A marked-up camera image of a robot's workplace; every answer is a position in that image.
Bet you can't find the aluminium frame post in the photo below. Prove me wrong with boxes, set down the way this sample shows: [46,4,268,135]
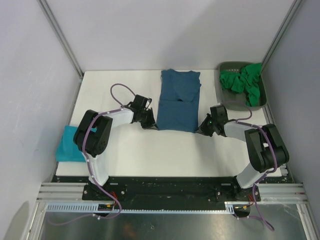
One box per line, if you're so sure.
[261,0,305,71]
[36,0,84,77]

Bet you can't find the left aluminium frame post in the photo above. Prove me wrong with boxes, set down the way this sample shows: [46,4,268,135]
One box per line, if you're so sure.
[36,0,84,77]

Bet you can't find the green crumpled t shirt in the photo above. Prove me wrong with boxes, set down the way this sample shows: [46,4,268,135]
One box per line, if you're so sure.
[219,62,262,107]

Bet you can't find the white slotted cable duct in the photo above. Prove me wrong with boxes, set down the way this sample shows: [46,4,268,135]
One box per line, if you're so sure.
[46,202,249,214]

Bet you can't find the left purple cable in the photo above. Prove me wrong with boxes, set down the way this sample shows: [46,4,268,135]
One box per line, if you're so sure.
[47,83,138,225]

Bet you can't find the right aluminium frame post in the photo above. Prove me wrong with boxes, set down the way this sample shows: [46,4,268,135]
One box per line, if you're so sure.
[261,0,305,71]

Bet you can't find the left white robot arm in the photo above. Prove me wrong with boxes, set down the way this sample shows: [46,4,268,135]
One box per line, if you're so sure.
[73,94,158,200]

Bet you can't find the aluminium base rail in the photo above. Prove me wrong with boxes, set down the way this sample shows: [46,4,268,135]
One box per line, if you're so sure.
[257,104,307,205]

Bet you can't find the teal folded t shirt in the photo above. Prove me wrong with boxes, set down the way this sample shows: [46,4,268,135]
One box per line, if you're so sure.
[55,125,85,163]

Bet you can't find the grey plastic bin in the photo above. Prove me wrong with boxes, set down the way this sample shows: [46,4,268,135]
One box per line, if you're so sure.
[218,61,267,111]

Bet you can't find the dark blue t shirt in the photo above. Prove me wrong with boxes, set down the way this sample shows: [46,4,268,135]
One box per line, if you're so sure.
[156,69,201,133]

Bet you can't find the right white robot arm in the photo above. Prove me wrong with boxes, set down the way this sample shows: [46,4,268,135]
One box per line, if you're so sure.
[196,104,290,201]

